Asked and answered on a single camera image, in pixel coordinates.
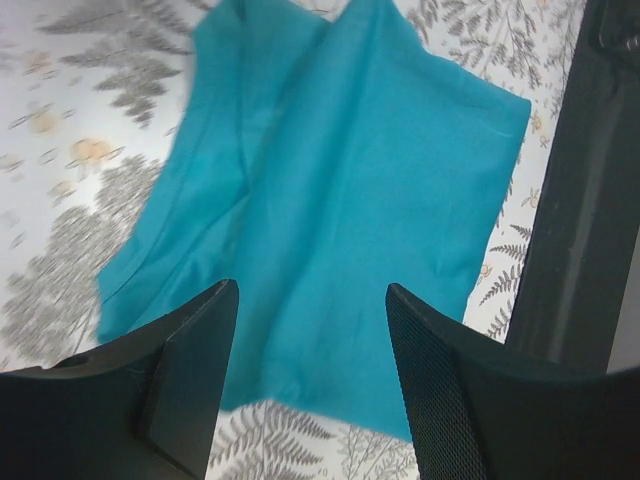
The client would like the floral table mat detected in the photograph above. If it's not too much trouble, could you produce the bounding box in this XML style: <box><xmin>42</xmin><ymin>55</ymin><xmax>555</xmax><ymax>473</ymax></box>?
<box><xmin>1</xmin><ymin>1</ymin><xmax>585</xmax><ymax>479</ymax></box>

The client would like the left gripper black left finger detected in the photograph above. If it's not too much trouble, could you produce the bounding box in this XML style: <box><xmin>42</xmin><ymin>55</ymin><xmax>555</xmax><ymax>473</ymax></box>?
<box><xmin>1</xmin><ymin>280</ymin><xmax>239</xmax><ymax>479</ymax></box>

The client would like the teal t shirt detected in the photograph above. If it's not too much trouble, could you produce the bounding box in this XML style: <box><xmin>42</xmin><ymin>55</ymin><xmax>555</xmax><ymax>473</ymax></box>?
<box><xmin>97</xmin><ymin>1</ymin><xmax>531</xmax><ymax>441</ymax></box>

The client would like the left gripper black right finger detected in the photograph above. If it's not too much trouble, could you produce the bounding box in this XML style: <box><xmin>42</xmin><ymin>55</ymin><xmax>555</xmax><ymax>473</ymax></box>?
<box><xmin>387</xmin><ymin>284</ymin><xmax>639</xmax><ymax>479</ymax></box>

